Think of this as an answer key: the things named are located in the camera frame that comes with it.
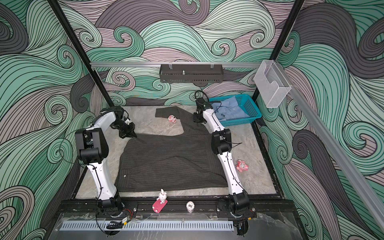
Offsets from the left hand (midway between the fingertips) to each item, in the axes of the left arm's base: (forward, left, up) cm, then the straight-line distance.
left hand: (136, 134), depth 95 cm
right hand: (+19, -42, -6) cm, 46 cm away
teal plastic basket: (+31, -80, -1) cm, 86 cm away
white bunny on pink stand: (-38, -21, -1) cm, 44 cm away
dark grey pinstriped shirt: (-15, -11, -7) cm, 20 cm away
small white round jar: (-40, -36, 0) cm, 54 cm away
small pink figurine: (+18, -21, -4) cm, 28 cm away
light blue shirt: (+27, -66, -3) cm, 71 cm away
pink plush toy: (-19, -65, -3) cm, 68 cm away
